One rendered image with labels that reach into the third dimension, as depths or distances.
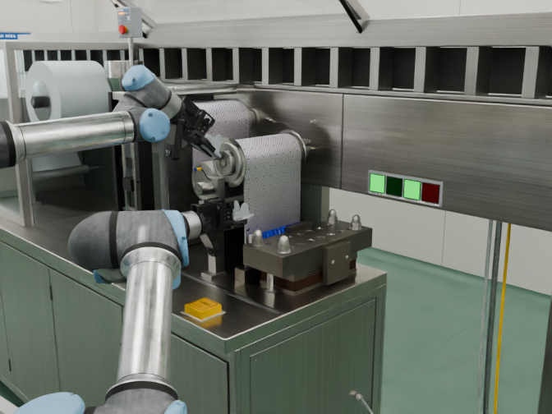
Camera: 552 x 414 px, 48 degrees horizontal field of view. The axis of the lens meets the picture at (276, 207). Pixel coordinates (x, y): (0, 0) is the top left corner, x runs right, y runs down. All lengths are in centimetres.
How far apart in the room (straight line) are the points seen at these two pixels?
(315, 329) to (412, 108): 67
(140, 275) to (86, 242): 14
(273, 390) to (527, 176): 85
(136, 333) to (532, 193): 101
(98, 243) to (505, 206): 100
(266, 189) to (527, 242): 270
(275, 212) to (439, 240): 280
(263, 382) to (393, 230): 325
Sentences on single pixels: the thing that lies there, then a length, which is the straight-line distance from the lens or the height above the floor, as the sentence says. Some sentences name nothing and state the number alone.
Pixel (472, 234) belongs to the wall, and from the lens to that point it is 443.
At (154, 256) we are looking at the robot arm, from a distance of 118.
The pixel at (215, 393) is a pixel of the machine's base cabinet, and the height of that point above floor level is 71.
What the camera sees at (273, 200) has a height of 112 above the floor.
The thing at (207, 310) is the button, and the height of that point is 92.
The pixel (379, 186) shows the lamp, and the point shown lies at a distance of 184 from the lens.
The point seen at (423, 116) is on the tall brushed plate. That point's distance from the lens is 174.
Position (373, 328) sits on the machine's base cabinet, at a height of 73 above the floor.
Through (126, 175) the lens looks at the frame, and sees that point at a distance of 205.
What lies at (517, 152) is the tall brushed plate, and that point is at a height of 132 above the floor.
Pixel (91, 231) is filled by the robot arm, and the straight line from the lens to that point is 124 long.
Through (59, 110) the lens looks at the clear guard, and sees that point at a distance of 259.
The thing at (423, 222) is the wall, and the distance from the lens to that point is 461.
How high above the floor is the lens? 157
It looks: 14 degrees down
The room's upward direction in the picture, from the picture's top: straight up
